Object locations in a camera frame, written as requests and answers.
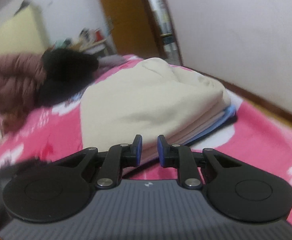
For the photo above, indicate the yellow-green wardrobe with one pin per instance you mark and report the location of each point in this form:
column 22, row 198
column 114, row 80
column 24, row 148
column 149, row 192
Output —
column 24, row 32

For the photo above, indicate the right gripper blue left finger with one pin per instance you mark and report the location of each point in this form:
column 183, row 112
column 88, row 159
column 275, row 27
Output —
column 117, row 158

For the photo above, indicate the brown wooden door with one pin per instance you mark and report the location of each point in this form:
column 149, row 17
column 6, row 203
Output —
column 133, row 28

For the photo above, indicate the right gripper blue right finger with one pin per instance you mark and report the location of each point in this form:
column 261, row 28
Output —
column 184, row 160

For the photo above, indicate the cluttered side table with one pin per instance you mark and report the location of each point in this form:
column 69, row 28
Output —
column 90, row 41

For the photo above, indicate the beige zip-up jacket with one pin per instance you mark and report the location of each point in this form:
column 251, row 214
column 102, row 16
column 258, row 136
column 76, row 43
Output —
column 114, row 111

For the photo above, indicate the person in mauve puffer coat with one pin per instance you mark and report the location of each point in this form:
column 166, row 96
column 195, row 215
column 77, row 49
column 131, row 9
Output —
column 30, row 80

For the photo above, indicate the folded white towel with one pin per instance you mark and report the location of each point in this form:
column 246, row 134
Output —
column 178, row 127

